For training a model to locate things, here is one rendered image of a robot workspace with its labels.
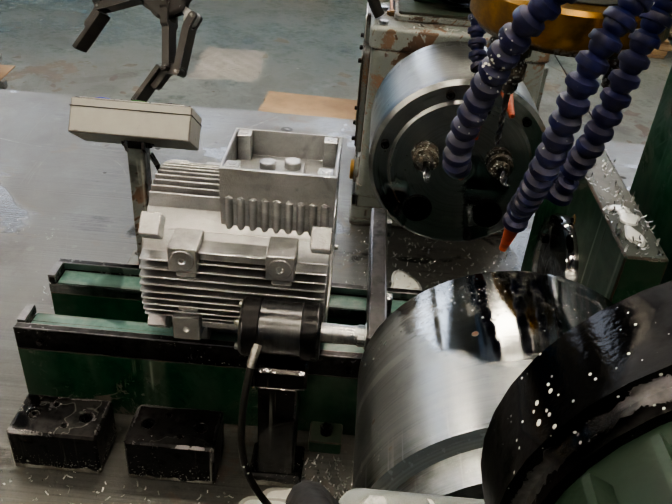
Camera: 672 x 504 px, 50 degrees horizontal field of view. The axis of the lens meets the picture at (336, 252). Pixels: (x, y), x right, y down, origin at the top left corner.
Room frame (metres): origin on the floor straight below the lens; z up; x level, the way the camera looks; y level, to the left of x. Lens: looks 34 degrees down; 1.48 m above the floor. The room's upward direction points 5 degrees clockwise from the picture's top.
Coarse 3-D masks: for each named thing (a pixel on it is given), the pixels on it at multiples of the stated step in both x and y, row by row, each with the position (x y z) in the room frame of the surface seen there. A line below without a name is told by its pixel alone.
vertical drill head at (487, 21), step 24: (480, 0) 0.66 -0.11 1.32; (504, 0) 0.63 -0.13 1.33; (528, 0) 0.62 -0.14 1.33; (600, 0) 0.62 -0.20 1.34; (480, 24) 0.67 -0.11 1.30; (552, 24) 0.60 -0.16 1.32; (576, 24) 0.60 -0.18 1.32; (600, 24) 0.60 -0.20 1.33; (528, 48) 0.62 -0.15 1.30; (552, 48) 0.61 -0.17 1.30; (576, 48) 0.60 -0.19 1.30; (624, 48) 0.60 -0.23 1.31; (504, 96) 0.65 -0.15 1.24; (504, 120) 0.65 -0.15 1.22
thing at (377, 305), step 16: (384, 224) 0.75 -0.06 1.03; (384, 240) 0.71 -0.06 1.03; (368, 256) 0.71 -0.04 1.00; (384, 256) 0.68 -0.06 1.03; (368, 272) 0.66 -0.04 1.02; (384, 272) 0.65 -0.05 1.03; (368, 288) 0.62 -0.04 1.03; (384, 288) 0.62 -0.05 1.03; (368, 304) 0.59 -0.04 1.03; (384, 304) 0.59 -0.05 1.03; (368, 320) 0.56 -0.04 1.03; (384, 320) 0.56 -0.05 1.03; (368, 336) 0.54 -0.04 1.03
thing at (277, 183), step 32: (224, 160) 0.66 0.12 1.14; (256, 160) 0.72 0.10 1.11; (288, 160) 0.69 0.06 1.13; (320, 160) 0.74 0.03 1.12; (224, 192) 0.64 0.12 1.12; (256, 192) 0.64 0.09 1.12; (288, 192) 0.64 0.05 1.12; (320, 192) 0.64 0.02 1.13; (224, 224) 0.64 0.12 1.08; (256, 224) 0.64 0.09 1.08; (288, 224) 0.64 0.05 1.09; (320, 224) 0.64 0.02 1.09
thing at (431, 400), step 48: (432, 288) 0.47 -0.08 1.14; (480, 288) 0.45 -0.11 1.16; (528, 288) 0.45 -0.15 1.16; (576, 288) 0.46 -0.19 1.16; (384, 336) 0.45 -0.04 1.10; (432, 336) 0.41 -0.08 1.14; (480, 336) 0.40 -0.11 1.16; (528, 336) 0.39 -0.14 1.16; (384, 384) 0.40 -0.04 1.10; (432, 384) 0.36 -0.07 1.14; (480, 384) 0.35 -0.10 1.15; (384, 432) 0.35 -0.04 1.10; (432, 432) 0.32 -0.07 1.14; (480, 432) 0.31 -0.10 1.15; (384, 480) 0.31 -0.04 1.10; (432, 480) 0.30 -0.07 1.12; (480, 480) 0.28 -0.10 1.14
